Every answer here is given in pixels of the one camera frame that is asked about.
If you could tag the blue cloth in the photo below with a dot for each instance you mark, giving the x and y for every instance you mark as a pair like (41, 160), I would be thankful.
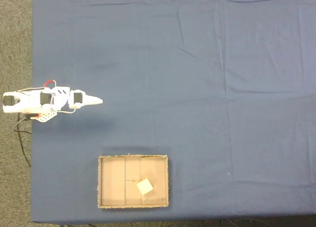
(185, 76)

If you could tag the yellow foam block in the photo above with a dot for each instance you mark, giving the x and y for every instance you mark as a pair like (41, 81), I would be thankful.
(145, 186)

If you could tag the shallow cardboard box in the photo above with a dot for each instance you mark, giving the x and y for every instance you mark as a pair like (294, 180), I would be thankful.
(113, 182)

